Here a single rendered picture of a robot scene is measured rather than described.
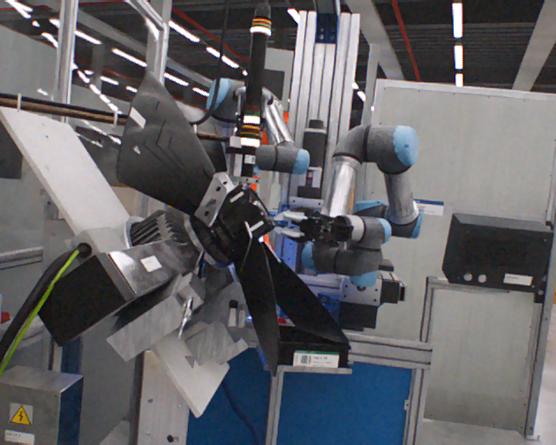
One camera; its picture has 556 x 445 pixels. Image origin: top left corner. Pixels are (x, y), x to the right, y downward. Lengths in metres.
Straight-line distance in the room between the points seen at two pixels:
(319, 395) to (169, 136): 1.00
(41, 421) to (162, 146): 0.57
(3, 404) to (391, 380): 1.03
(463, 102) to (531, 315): 1.30
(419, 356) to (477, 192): 1.65
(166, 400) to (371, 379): 0.72
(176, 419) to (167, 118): 0.59
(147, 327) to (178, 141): 0.32
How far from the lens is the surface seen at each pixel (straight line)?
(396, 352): 1.53
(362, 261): 1.35
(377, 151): 1.49
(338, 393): 1.58
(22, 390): 1.07
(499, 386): 3.26
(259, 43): 1.16
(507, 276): 1.53
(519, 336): 3.20
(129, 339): 0.81
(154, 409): 1.07
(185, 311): 0.73
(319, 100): 2.09
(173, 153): 0.86
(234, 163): 1.10
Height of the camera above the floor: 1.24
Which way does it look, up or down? 3 degrees down
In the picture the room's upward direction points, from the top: 6 degrees clockwise
